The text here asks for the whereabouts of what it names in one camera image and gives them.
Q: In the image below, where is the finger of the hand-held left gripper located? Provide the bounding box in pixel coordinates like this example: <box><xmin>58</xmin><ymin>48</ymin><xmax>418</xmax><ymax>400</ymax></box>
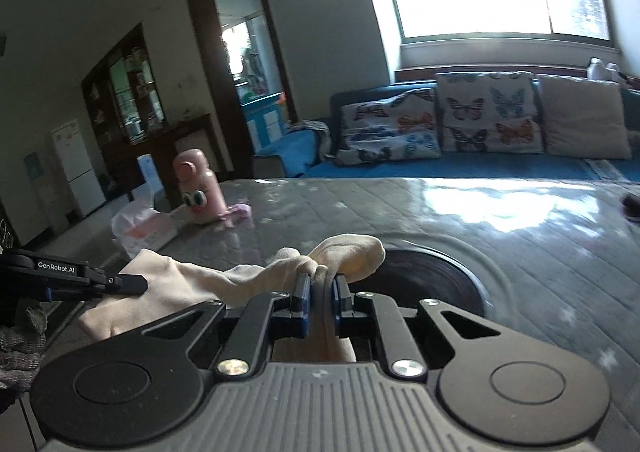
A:
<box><xmin>102</xmin><ymin>273</ymin><xmax>148</xmax><ymax>295</ymax></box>

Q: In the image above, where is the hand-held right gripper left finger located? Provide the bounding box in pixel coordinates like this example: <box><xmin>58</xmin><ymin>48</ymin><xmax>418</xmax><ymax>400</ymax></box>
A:
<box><xmin>142</xmin><ymin>272</ymin><xmax>313</xmax><ymax>378</ymax></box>

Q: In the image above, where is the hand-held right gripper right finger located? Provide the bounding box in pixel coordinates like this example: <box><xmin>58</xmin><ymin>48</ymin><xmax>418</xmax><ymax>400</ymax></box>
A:
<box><xmin>332</xmin><ymin>272</ymin><xmax>503</xmax><ymax>379</ymax></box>

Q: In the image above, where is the cream cloth garment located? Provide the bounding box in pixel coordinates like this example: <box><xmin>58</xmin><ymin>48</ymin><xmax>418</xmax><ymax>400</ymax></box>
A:
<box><xmin>77</xmin><ymin>233</ymin><xmax>387</xmax><ymax>363</ymax></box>

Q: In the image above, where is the person's left hand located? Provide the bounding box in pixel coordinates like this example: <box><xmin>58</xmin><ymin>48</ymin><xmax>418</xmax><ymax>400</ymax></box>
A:
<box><xmin>0</xmin><ymin>305</ymin><xmax>48</xmax><ymax>390</ymax></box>

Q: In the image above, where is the white tissue box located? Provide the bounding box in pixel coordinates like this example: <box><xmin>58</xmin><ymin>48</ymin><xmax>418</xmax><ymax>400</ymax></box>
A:
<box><xmin>111</xmin><ymin>192</ymin><xmax>178</xmax><ymax>258</ymax></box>

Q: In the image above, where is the dark round turntable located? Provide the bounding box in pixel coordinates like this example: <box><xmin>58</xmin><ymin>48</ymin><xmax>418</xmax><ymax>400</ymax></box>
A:
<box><xmin>345</xmin><ymin>247</ymin><xmax>486</xmax><ymax>320</ymax></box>

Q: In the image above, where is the water dispenser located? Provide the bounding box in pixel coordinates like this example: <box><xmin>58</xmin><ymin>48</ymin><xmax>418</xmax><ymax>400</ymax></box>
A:
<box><xmin>22</xmin><ymin>151</ymin><xmax>61</xmax><ymax>228</ymax></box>

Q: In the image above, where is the white carton box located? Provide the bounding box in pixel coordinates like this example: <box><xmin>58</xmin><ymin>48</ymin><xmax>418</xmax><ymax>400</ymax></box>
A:
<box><xmin>136</xmin><ymin>153</ymin><xmax>168</xmax><ymax>213</ymax></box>

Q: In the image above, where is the white refrigerator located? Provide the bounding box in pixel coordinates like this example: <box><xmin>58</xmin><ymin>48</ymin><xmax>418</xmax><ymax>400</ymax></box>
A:
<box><xmin>48</xmin><ymin>119</ymin><xmax>108</xmax><ymax>219</ymax></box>

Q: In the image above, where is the pink cartoon water bottle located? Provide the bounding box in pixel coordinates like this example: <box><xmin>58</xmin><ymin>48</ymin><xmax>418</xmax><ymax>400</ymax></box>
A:
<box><xmin>172</xmin><ymin>148</ymin><xmax>227</xmax><ymax>225</ymax></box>

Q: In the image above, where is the grey blanket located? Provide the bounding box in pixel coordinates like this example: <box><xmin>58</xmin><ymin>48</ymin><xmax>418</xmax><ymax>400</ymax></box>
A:
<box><xmin>285</xmin><ymin>119</ymin><xmax>333</xmax><ymax>165</ymax></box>

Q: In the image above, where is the blue sofa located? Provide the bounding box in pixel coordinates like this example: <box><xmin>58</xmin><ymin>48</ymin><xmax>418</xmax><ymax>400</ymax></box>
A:
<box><xmin>252</xmin><ymin>77</ymin><xmax>640</xmax><ymax>180</ymax></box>

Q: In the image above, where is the butterfly print cushion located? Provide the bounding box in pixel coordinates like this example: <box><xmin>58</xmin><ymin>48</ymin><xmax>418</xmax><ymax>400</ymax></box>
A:
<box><xmin>434</xmin><ymin>71</ymin><xmax>546</xmax><ymax>154</ymax></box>
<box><xmin>334</xmin><ymin>88</ymin><xmax>443</xmax><ymax>165</ymax></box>

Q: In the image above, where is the blue cabinet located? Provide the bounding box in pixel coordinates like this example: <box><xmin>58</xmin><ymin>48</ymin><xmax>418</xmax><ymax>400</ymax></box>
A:
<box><xmin>241</xmin><ymin>92</ymin><xmax>288</xmax><ymax>153</ymax></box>

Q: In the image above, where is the dark wooden display cabinet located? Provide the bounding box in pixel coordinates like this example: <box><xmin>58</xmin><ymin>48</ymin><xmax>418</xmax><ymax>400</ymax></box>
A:
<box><xmin>81</xmin><ymin>22</ymin><xmax>166</xmax><ymax>193</ymax></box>

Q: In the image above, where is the grey quilted star tablecloth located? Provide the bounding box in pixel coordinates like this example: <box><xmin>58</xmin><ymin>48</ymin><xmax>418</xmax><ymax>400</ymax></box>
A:
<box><xmin>30</xmin><ymin>177</ymin><xmax>640</xmax><ymax>452</ymax></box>

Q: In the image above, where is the plain beige cushion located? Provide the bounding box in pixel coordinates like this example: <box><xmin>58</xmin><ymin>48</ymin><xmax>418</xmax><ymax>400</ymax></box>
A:
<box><xmin>536</xmin><ymin>74</ymin><xmax>633</xmax><ymax>160</ymax></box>

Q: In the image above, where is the black remote control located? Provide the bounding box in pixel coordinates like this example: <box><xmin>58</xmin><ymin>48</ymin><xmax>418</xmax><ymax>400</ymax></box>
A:
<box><xmin>621</xmin><ymin>192</ymin><xmax>640</xmax><ymax>223</ymax></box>

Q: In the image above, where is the white plush toy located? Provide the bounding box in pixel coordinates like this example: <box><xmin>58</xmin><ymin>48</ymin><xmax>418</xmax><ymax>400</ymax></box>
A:
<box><xmin>587</xmin><ymin>57</ymin><xmax>628</xmax><ymax>83</ymax></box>

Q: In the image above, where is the pink bottle strap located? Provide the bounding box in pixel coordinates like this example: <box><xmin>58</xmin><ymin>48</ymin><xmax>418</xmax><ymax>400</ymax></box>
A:
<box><xmin>220</xmin><ymin>202</ymin><xmax>252</xmax><ymax>225</ymax></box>

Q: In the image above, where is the dark wooden door frame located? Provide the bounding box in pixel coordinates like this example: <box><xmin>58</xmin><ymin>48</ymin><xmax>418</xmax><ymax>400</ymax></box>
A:
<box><xmin>186</xmin><ymin>0</ymin><xmax>298</xmax><ymax>178</ymax></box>

